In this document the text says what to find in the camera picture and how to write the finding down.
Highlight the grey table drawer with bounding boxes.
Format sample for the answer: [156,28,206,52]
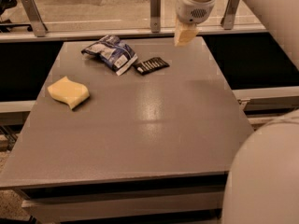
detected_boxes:
[21,191,223,223]

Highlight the middle metal glass bracket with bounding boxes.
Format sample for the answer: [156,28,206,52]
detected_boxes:
[150,0,161,33]

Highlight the black rxbar chocolate bar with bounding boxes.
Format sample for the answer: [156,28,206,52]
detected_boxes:
[134,57,169,76]

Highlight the blue chip bag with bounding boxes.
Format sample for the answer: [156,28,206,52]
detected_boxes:
[81,35,137,76]

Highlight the black office chair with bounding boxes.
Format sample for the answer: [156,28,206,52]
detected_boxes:
[0,0,33,33]

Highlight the metal glass bracket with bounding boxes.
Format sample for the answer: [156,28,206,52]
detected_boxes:
[221,0,240,30]
[150,0,161,33]
[21,0,48,37]

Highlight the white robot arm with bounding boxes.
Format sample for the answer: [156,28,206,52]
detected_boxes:
[221,0,299,224]

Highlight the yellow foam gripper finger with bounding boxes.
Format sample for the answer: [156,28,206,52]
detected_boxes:
[179,22,198,46]
[174,17,180,47]

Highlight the right metal glass bracket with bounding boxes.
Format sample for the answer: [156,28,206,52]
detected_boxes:
[221,0,240,30]

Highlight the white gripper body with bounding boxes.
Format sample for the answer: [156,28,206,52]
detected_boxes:
[176,0,216,24]

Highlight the yellow sponge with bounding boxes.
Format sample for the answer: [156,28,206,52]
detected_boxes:
[48,77,90,110]

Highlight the left metal glass bracket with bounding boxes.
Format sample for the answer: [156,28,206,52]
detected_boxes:
[21,0,48,37]

